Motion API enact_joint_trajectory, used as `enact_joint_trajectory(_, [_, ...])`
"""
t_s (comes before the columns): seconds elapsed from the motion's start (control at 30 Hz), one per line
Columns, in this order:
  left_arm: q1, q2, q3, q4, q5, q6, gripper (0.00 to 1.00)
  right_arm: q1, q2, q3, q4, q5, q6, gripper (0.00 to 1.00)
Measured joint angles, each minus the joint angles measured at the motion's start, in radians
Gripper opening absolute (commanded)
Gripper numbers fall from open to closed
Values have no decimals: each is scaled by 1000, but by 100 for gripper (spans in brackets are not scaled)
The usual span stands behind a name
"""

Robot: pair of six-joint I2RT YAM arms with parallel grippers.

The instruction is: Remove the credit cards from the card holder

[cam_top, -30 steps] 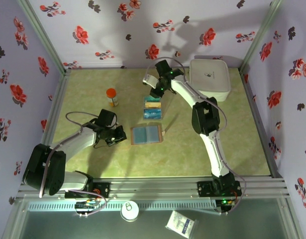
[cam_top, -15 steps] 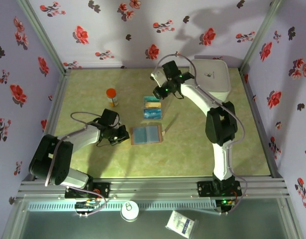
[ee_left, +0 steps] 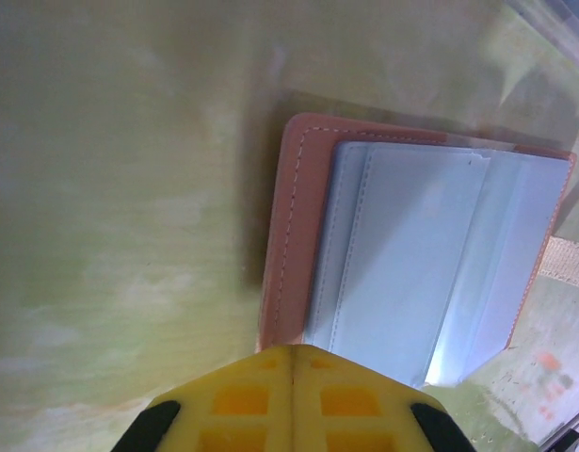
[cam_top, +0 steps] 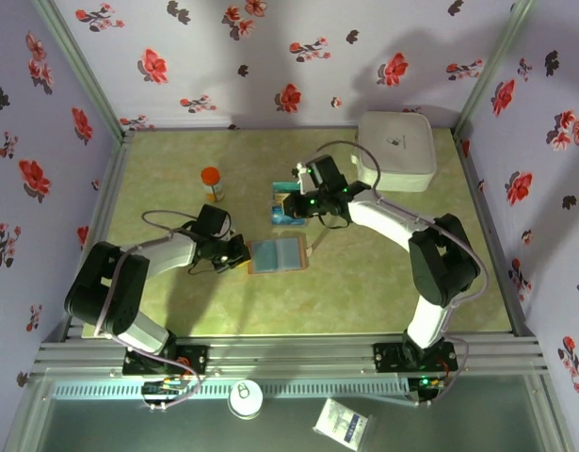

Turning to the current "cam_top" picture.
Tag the aluminium side rail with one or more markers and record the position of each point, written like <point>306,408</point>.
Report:
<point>492,235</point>
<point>100,235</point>

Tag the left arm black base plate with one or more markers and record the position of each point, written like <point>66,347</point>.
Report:
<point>195,360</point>

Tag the white round can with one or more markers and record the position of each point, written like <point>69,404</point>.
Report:
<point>246,400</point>

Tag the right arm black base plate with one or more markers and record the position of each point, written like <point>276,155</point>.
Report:
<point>385,358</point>

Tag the gold credit card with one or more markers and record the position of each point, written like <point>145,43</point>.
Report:
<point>279,196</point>

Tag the aluminium frame post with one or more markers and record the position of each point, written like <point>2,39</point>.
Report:
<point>84,66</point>
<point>494,66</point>

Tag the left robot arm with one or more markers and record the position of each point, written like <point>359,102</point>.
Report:
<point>105,287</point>

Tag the orange-lid pill bottle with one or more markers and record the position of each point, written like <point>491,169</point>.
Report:
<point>213,186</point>

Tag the clear acrylic tray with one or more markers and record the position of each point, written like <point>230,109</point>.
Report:
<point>302,225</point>

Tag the white paper packet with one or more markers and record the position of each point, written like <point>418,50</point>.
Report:
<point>341,424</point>

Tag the white zip case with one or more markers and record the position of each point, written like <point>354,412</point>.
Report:
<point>402,150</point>

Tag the teal credit card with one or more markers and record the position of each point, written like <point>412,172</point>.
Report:
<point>284,186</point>

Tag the aluminium front rail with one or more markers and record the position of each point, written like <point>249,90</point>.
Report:
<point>289,358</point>

